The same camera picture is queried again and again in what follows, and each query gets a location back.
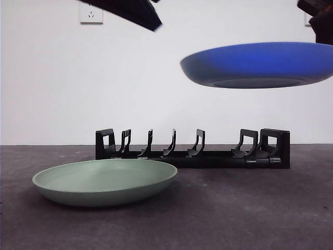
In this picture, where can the blue round plate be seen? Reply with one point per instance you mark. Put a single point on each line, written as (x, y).
(255, 65)

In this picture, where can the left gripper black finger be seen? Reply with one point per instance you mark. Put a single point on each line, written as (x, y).
(130, 11)

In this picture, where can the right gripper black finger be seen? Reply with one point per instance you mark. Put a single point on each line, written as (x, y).
(323, 28)
(310, 5)

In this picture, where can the green round plate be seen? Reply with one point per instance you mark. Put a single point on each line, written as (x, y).
(104, 187)

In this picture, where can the black plastic plate rack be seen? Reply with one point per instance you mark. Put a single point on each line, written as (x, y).
(208, 161)

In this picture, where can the white wall socket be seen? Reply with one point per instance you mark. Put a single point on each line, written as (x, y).
(91, 18)
(307, 22)

